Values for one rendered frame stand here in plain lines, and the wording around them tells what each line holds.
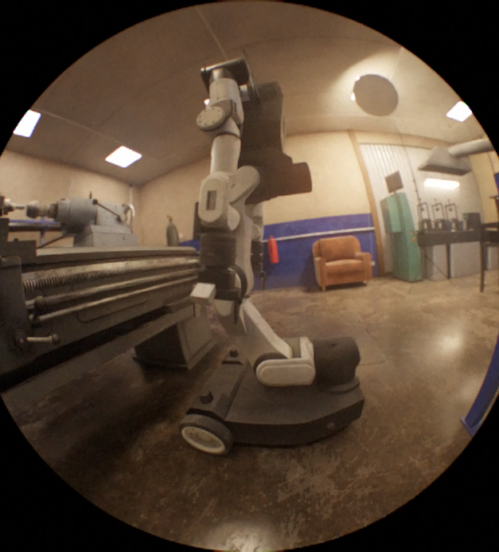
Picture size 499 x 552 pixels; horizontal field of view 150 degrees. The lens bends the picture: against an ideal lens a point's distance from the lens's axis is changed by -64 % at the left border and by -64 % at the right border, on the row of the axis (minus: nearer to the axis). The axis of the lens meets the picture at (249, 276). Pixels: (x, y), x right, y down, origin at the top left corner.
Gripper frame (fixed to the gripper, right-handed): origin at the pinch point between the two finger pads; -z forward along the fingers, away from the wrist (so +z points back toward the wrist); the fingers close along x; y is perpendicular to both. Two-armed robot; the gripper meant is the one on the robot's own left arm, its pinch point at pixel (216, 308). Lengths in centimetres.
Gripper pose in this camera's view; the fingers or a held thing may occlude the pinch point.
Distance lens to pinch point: 48.3
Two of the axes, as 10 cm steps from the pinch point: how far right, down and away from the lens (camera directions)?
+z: 0.6, -9.9, -1.3
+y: -2.1, 1.1, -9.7
